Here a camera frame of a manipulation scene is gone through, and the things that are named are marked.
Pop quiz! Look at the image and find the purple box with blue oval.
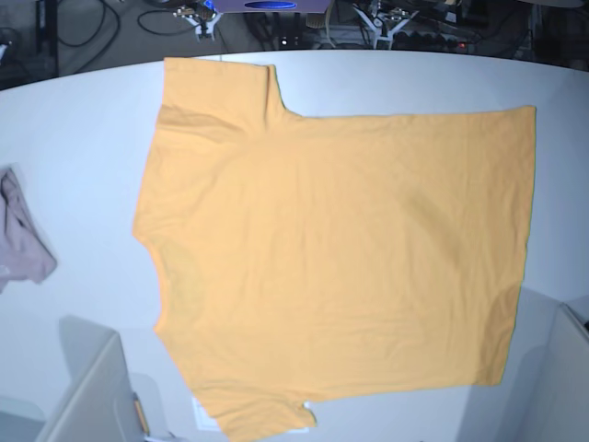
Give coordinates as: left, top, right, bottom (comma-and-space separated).
213, 0, 331, 13

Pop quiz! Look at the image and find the grey bin lower right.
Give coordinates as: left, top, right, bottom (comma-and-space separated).
497, 303, 588, 441

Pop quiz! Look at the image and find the grey bin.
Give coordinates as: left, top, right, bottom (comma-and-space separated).
1, 316, 177, 441
497, 303, 588, 441

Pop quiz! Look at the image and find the pink cloth at left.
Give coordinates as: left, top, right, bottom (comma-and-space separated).
1, 168, 57, 291

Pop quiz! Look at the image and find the orange T-shirt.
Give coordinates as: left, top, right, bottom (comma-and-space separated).
133, 58, 536, 441

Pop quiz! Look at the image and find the black power strip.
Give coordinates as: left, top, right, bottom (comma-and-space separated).
391, 30, 470, 53

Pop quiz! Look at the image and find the grey bin lower left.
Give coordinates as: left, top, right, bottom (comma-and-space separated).
1, 316, 177, 441

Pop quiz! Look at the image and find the white label plate on table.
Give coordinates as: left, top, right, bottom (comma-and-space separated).
191, 396, 310, 434

